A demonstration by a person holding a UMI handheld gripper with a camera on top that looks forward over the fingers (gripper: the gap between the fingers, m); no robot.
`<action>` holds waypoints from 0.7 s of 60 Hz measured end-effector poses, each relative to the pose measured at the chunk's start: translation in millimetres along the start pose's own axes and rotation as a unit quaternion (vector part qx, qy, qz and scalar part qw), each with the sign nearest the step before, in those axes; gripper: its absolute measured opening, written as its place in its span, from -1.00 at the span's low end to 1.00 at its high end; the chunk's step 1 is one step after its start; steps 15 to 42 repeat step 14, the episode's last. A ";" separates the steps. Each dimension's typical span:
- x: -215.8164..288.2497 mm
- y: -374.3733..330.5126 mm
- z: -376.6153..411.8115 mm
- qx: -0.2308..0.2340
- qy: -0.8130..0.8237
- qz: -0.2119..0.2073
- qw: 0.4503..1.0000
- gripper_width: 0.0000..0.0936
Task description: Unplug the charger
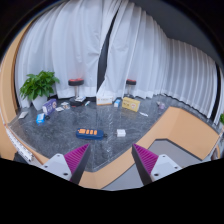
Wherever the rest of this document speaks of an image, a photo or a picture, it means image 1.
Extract white charger block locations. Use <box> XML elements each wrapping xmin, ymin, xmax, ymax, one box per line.
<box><xmin>115</xmin><ymin>128</ymin><xmax>127</xmax><ymax>138</ymax></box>

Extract purple box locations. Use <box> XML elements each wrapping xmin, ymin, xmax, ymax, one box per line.
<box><xmin>41</xmin><ymin>98</ymin><xmax>58</xmax><ymax>116</ymax></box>

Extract green potted plant white pot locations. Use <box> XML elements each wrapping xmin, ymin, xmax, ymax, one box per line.
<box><xmin>19</xmin><ymin>70</ymin><xmax>61</xmax><ymax>111</ymax></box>

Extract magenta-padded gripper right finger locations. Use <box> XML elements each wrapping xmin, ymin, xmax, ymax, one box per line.
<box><xmin>131</xmin><ymin>143</ymin><xmax>183</xmax><ymax>186</ymax></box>

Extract blue power strip orange sockets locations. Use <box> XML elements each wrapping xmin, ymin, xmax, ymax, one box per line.
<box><xmin>75</xmin><ymin>127</ymin><xmax>108</xmax><ymax>140</ymax></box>

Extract black stool red-trimmed seat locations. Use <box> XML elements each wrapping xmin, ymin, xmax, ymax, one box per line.
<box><xmin>67</xmin><ymin>78</ymin><xmax>88</xmax><ymax>107</ymax></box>
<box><xmin>125</xmin><ymin>78</ymin><xmax>138</xmax><ymax>98</ymax></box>

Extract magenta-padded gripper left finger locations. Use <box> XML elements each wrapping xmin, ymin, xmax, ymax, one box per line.
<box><xmin>39</xmin><ymin>143</ymin><xmax>92</xmax><ymax>185</ymax></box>

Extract white box orange print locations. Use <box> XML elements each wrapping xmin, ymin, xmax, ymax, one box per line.
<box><xmin>95</xmin><ymin>95</ymin><xmax>114</xmax><ymax>106</ymax></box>

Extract white booklet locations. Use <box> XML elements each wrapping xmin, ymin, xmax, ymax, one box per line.
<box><xmin>74</xmin><ymin>95</ymin><xmax>87</xmax><ymax>103</ymax></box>

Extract white curtain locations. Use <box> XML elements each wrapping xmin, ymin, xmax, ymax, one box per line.
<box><xmin>97</xmin><ymin>0</ymin><xmax>219</xmax><ymax>118</ymax></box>
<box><xmin>14</xmin><ymin>0</ymin><xmax>116</xmax><ymax>108</ymax></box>

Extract yellow cardboard box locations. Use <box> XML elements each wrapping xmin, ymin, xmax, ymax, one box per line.
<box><xmin>121</xmin><ymin>96</ymin><xmax>141</xmax><ymax>113</ymax></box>

